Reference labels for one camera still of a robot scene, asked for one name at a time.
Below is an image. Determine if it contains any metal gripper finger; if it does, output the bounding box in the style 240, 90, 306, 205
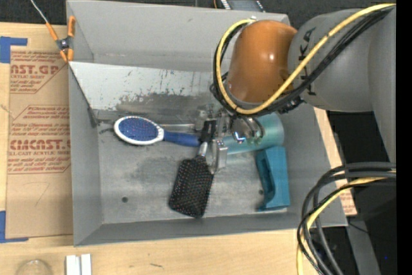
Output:
201, 119, 218, 143
211, 137, 230, 175

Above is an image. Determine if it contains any black hairbrush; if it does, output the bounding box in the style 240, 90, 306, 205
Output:
168, 142, 216, 219

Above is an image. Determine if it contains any teal plastic block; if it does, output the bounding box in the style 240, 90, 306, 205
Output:
255, 146, 292, 213

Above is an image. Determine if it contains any blue and white hairbrush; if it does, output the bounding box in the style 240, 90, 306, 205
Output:
113, 115, 202, 148

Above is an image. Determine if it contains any grey metal bin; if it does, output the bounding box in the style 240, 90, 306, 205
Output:
66, 0, 349, 247

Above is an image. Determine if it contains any brown cardboard board red print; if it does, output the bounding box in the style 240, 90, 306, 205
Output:
0, 21, 357, 244

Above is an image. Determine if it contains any clear glass cup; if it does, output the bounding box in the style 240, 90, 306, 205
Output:
14, 259, 54, 275

